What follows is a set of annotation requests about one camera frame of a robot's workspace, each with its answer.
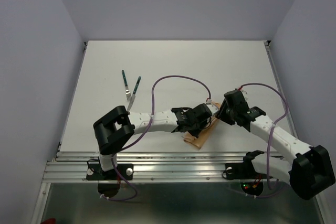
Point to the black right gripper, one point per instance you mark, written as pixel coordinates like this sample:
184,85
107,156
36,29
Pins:
221,114

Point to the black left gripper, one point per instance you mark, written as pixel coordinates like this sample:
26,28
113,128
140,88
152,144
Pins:
203,124

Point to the beige cloth napkin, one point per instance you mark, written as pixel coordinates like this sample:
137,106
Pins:
198,142

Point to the green handled knife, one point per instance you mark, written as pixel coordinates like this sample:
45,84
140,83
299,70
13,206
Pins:
133,94

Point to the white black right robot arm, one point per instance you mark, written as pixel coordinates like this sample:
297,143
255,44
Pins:
307,169

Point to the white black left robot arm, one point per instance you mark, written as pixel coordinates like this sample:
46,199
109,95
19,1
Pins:
114,129

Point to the red object at bottom edge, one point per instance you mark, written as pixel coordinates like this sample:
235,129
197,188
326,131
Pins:
49,221

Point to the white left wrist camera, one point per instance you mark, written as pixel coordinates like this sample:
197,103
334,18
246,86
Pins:
212,103

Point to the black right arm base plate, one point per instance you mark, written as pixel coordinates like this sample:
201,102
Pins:
242,170

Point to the green handled fork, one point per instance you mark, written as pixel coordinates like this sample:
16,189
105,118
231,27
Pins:
127,91

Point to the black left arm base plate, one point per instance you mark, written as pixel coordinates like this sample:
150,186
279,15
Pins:
95,173

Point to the aluminium mounting rail frame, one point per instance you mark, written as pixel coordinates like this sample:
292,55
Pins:
175,182

